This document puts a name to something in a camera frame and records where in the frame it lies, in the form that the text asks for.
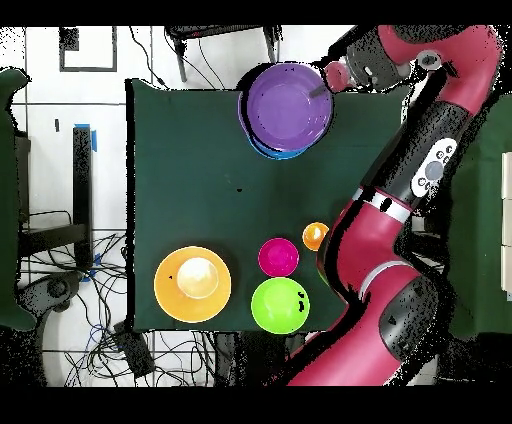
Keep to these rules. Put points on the purple bowl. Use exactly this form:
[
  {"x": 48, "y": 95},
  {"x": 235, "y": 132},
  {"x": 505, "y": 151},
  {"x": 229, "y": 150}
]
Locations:
[{"x": 288, "y": 108}]

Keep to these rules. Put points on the large blue bowl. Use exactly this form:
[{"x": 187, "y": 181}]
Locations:
[{"x": 280, "y": 155}]

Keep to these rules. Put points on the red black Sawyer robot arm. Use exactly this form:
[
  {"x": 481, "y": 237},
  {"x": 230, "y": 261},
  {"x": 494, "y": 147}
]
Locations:
[{"x": 380, "y": 260}]

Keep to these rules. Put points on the white boxes stack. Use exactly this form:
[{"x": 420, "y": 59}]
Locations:
[{"x": 507, "y": 224}]

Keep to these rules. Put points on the orange cup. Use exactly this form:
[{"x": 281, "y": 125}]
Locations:
[{"x": 314, "y": 236}]

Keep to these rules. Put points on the dark green tablecloth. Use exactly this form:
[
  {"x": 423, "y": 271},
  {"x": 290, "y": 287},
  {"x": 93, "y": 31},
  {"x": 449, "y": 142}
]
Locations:
[{"x": 200, "y": 180}]

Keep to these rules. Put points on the pink red bowl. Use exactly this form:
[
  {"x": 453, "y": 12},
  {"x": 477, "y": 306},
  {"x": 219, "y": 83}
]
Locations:
[{"x": 278, "y": 258}]

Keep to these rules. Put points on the green cloth side table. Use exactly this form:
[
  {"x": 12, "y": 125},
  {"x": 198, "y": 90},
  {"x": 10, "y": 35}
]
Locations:
[
  {"x": 8, "y": 200},
  {"x": 480, "y": 240}
]

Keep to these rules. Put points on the green bowl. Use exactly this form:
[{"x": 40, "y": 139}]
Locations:
[{"x": 276, "y": 306}]

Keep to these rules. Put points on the large yellow bowl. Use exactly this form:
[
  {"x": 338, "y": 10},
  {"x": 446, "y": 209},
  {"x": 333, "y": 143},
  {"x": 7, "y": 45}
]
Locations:
[{"x": 168, "y": 292}]

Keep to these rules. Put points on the black stand bar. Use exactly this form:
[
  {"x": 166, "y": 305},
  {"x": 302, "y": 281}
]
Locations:
[{"x": 82, "y": 180}]

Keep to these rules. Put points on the black power box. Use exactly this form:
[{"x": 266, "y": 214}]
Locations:
[{"x": 134, "y": 352}]

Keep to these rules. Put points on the dark grey chair with knob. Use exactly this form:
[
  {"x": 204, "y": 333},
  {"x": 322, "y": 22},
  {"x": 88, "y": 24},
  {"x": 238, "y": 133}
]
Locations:
[{"x": 58, "y": 288}]

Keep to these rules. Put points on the black floor frame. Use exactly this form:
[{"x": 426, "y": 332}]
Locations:
[{"x": 68, "y": 40}]

